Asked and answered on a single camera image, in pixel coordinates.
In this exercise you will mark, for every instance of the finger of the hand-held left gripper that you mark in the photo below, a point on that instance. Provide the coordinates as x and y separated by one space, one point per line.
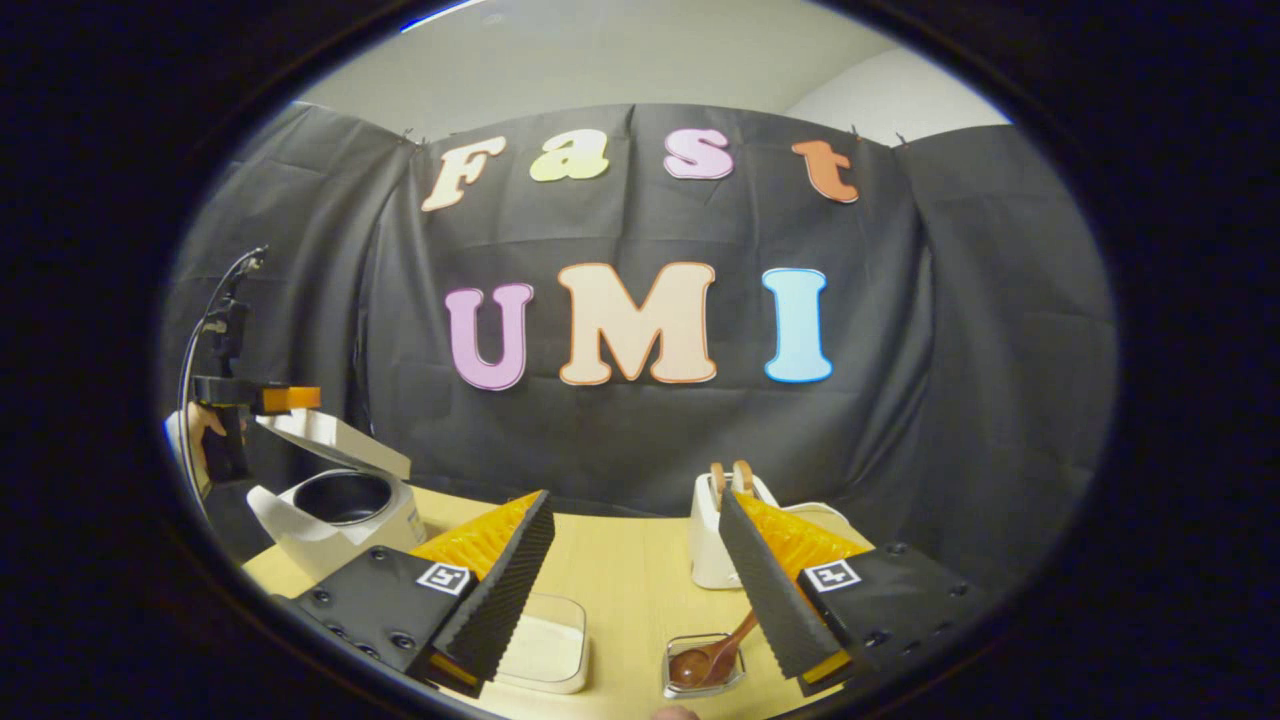
290 399

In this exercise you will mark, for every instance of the clear chopstick holder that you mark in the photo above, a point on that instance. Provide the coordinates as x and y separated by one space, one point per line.
735 680

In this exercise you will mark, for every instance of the brown wooden spoon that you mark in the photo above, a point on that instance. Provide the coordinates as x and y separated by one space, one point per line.
700 662

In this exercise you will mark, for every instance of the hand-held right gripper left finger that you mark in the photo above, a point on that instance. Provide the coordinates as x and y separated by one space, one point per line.
495 610

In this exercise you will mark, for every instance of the white rice heap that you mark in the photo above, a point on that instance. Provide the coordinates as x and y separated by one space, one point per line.
545 650

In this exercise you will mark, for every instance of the toasted bread slice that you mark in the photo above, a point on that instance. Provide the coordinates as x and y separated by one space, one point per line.
717 478
743 475

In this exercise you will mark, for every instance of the black backdrop cloth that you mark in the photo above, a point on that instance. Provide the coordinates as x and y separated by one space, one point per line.
650 440

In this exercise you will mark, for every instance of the white toaster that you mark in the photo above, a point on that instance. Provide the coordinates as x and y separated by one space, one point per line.
708 550

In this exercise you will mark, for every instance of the clear plastic rice container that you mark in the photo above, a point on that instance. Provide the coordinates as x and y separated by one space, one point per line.
575 610

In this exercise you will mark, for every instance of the white flat object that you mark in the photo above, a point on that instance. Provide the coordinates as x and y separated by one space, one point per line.
825 515

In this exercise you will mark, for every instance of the white rice cooker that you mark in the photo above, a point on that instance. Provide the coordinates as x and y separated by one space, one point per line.
340 540

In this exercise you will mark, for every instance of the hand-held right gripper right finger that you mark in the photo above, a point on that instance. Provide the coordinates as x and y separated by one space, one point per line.
770 600

